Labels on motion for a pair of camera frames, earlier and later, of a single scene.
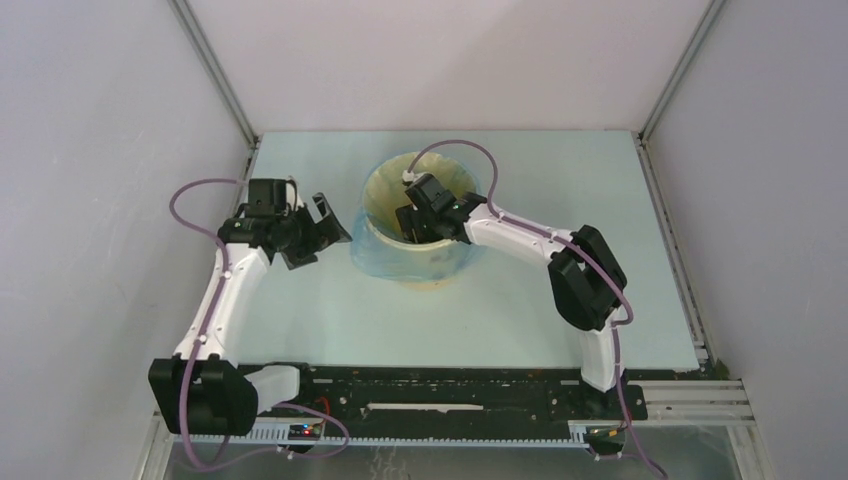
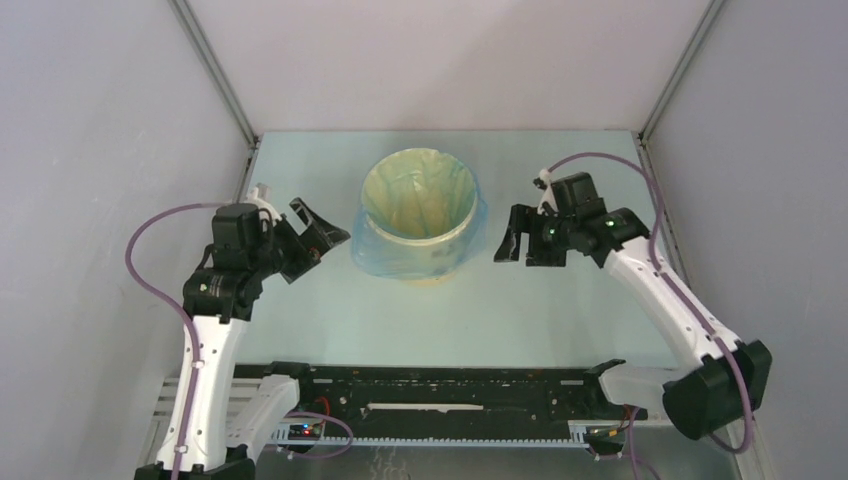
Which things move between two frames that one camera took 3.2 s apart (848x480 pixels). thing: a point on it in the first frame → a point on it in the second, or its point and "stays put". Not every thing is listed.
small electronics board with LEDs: x=304 y=432 stays put
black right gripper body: x=412 y=217 → x=550 y=222
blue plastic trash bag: x=377 y=246 stays put
